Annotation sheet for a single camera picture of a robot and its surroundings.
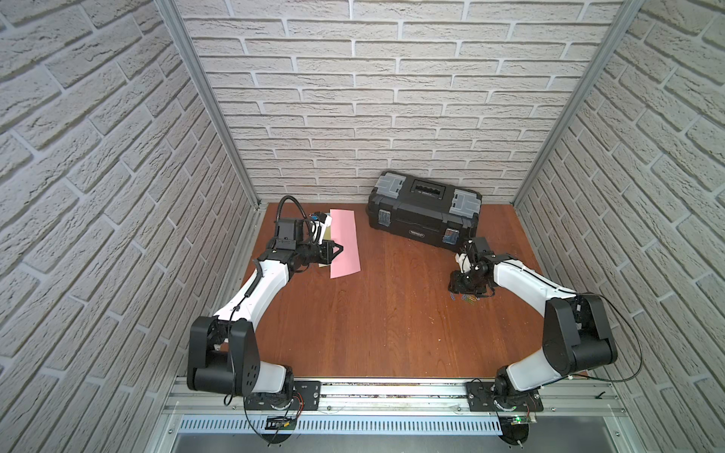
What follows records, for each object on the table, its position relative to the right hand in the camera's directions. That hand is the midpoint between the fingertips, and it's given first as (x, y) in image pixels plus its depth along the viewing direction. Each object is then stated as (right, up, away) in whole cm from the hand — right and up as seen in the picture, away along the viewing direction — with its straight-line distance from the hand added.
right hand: (460, 287), depth 91 cm
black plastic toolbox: (-5, +24, +3) cm, 25 cm away
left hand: (-37, +15, -8) cm, 41 cm away
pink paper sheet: (-38, +18, -8) cm, 43 cm away
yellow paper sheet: (-42, +17, -12) cm, 47 cm away
